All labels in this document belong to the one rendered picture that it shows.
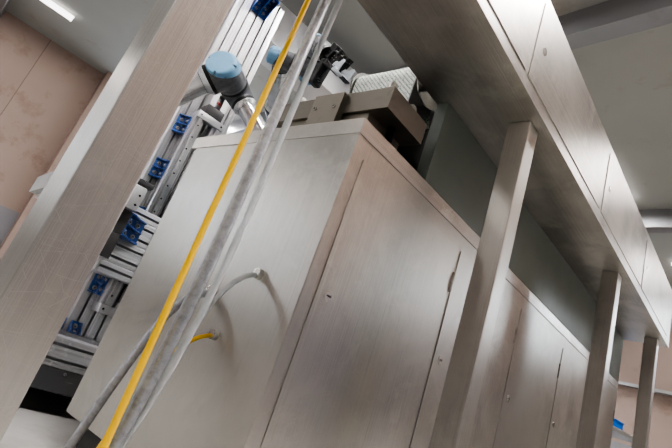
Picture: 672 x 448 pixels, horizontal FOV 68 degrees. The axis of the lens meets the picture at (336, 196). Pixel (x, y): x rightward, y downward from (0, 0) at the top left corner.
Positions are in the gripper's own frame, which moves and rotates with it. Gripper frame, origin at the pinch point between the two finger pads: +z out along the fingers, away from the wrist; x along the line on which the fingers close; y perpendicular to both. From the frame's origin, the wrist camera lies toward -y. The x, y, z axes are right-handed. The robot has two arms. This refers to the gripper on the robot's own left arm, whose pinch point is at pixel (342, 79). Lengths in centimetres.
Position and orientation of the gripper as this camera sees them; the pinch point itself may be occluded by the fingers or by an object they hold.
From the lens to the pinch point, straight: 179.3
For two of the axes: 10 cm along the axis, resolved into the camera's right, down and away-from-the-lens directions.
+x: 6.1, 4.6, 6.5
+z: 3.6, 5.7, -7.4
